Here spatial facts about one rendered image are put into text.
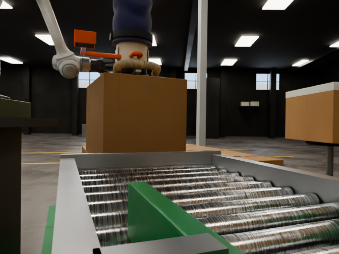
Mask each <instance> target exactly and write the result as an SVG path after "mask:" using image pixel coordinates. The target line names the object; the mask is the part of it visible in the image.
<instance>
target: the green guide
mask: <svg viewBox="0 0 339 254"><path fill-rule="evenodd" d="M128 237H129V239H130V241H131V242H132V243H129V244H122V245H115V246H108V247H100V248H93V249H92V254H244V253H243V252H241V251H240V250H239V249H237V248H236V247H234V246H233V245H232V244H230V243H229V242H228V241H226V240H225V239H223V238H222V237H221V236H219V235H218V234H217V233H215V232H214V231H212V230H211V229H210V228H208V227H207V226H206V225H204V224H203V223H201V222H200V221H199V220H197V219H196V218H195V217H193V216H192V215H190V214H189V213H188V212H186V211H185V210H184V209H182V208H181V207H179V206H178V205H177V204H175V203H174V202H173V201H171V200H170V199H168V198H167V197H166V196H164V195H163V194H162V193H160V192H159V191H157V190H156V189H155V188H153V187H152V186H151V185H149V184H148V183H146V182H144V181H143V182H131V183H129V184H128Z"/></svg>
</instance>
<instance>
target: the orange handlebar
mask: <svg viewBox="0 0 339 254"><path fill-rule="evenodd" d="M80 54H81V55H82V56H90V57H101V58H113V59H121V58H122V55H120V54H110V53H100V52H89V51H86V48H81V51H80ZM134 56H137V58H138V59H140V58H141V57H142V56H143V53H142V52H139V51H134V52H132V53H131V54H130V55H129V58H133V57H134Z"/></svg>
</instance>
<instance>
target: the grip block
mask: <svg viewBox="0 0 339 254"><path fill-rule="evenodd" d="M95 44H96V32H92V31H84V30H74V47H81V48H91V49H95Z"/></svg>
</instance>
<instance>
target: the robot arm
mask: <svg viewBox="0 0 339 254"><path fill-rule="evenodd" d="M36 1H37V3H38V6H39V8H40V10H41V13H42V15H43V18H44V20H45V23H46V25H47V28H48V30H49V33H50V35H51V38H52V41H53V43H54V46H55V49H56V55H54V56H53V58H52V67H53V68H54V69H55V70H58V71H59V72H60V74H61V75H62V76H63V77H65V78H68V79H71V78H74V77H76V76H78V74H79V73H80V72H89V71H91V72H98V73H100V75H102V74H103V73H101V72H103V71H107V72H113V70H110V69H107V68H105V65H113V64H114V63H115V59H113V58H100V59H91V60H90V58H88V57H79V56H76V55H74V53H73V52H71V51H69V50H68V48H67V46H66V44H65V42H64V40H63V37H62V35H61V32H60V29H59V26H58V23H57V20H56V18H55V15H54V12H53V10H52V7H51V4H50V1H49V0H36ZM102 59H106V60H113V61H112V62H103V61H102ZM0 98H3V99H10V97H7V96H3V95H1V94H0Z"/></svg>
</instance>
